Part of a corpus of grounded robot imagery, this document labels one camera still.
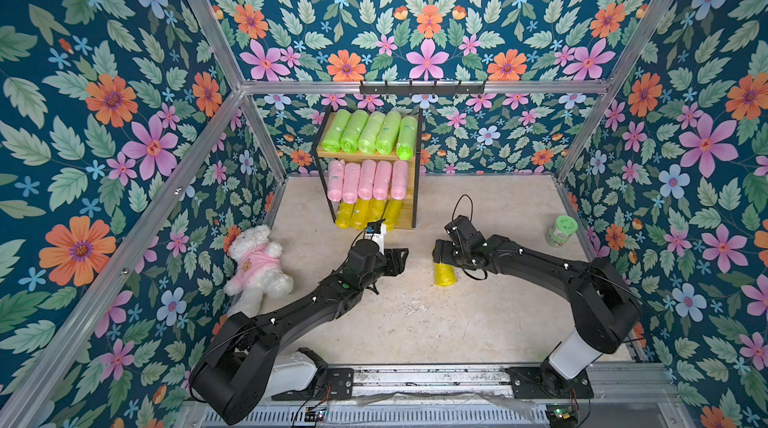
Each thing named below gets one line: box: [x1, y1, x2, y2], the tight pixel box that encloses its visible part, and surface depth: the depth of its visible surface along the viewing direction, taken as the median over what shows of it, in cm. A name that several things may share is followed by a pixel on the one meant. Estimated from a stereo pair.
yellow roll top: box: [381, 200, 403, 232], surface depth 106 cm
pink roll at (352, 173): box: [342, 162, 361, 204], surface depth 91 cm
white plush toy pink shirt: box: [224, 224, 294, 317], surface depth 88 cm
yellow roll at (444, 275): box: [433, 263, 457, 287], surface depth 92 cm
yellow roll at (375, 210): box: [367, 199, 388, 223], surface depth 106 cm
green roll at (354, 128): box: [340, 109, 369, 154], surface depth 80 cm
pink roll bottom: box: [391, 160, 408, 200], surface depth 92 cm
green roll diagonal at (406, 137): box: [396, 115, 418, 161], surface depth 79 cm
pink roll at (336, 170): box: [327, 159, 345, 202], surface depth 92 cm
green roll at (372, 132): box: [358, 111, 387, 154], surface depth 80 cm
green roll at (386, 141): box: [375, 110, 402, 155], surface depth 80 cm
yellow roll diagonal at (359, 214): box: [350, 198, 371, 231], surface depth 104 cm
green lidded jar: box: [545, 215, 579, 248], surface depth 96 cm
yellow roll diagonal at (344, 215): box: [335, 200, 356, 229], surface depth 104 cm
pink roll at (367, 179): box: [358, 159, 377, 201], surface depth 92 cm
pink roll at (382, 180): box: [373, 160, 392, 200], surface depth 92 cm
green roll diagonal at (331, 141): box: [321, 109, 352, 153], surface depth 81 cm
